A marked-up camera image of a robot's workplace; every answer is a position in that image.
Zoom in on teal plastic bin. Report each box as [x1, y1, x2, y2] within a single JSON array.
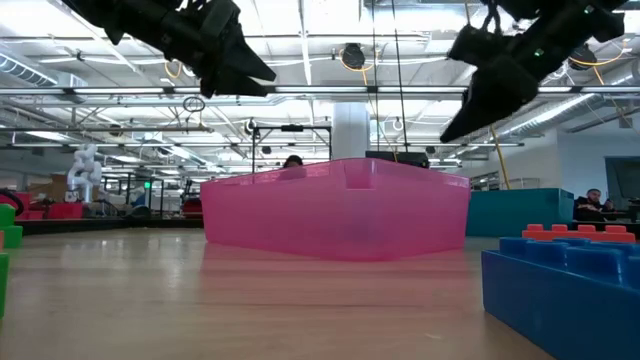
[[465, 188, 575, 239]]

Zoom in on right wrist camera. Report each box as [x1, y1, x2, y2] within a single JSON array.
[[446, 23, 516, 69]]

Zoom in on long ceiling light strip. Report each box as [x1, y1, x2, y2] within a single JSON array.
[[74, 85, 640, 96]]

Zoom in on red storage bin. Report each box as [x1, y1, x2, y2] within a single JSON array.
[[48, 202, 84, 220]]

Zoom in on brown cardboard box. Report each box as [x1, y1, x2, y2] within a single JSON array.
[[29, 173, 69, 204]]

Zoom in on black aluminium table frame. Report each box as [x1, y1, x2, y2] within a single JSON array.
[[19, 215, 640, 237]]

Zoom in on orange toy building block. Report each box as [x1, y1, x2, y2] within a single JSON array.
[[522, 224, 637, 245]]

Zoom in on pink translucent plastic bin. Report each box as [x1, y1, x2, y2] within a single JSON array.
[[199, 157, 472, 263]]

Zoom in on thin black hanging cable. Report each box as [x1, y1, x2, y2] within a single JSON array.
[[370, 0, 380, 152]]

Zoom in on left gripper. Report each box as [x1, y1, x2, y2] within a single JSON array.
[[159, 0, 278, 99]]

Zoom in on blue toy building block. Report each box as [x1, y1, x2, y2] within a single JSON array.
[[481, 236, 640, 360]]

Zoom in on yellow hanging cable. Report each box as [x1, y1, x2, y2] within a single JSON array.
[[463, 0, 512, 191]]

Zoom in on black rectangular box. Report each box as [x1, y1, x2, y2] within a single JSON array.
[[364, 150, 431, 169]]

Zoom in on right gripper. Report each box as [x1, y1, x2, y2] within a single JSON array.
[[439, 0, 626, 144]]

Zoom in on white round column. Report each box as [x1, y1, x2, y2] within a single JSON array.
[[331, 102, 371, 161]]

